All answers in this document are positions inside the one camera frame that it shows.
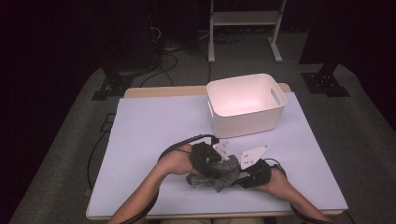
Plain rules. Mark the white plastic bin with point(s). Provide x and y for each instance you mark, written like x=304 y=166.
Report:
x=246 y=109

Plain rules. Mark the white metal stand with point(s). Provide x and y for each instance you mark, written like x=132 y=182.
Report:
x=246 y=18

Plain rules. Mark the black stand base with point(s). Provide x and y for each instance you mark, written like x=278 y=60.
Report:
x=325 y=82
x=113 y=85

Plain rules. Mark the person's left hand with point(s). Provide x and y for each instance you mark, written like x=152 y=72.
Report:
x=179 y=161

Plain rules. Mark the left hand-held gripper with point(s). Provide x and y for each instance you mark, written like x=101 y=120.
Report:
x=202 y=158

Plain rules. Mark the person's right hand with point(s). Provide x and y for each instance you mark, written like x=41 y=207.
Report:
x=277 y=183

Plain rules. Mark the black floor bracket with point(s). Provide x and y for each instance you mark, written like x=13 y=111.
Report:
x=107 y=123

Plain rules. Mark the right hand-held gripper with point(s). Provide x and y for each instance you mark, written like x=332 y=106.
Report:
x=258 y=174

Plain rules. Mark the grey fuzzy sock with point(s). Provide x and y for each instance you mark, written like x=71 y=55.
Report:
x=225 y=175

